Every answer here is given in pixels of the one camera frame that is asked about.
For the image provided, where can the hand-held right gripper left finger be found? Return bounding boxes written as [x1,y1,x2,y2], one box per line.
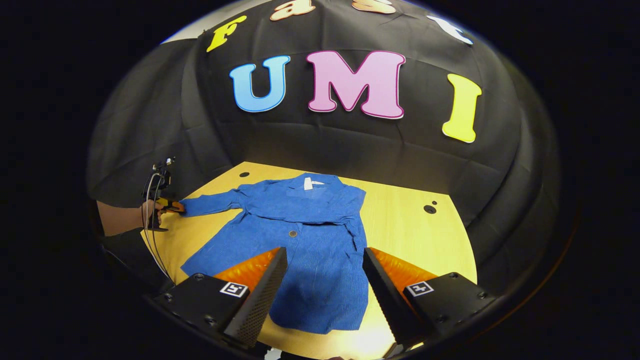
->
[152,246,289,350]

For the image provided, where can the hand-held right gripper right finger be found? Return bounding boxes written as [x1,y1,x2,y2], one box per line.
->
[362,247,497,351]

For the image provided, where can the blue jacket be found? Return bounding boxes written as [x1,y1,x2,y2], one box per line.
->
[179,172,371,335]

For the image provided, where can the left hand-held gripper cable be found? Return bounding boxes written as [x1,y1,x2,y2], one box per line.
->
[142,172,173,280]

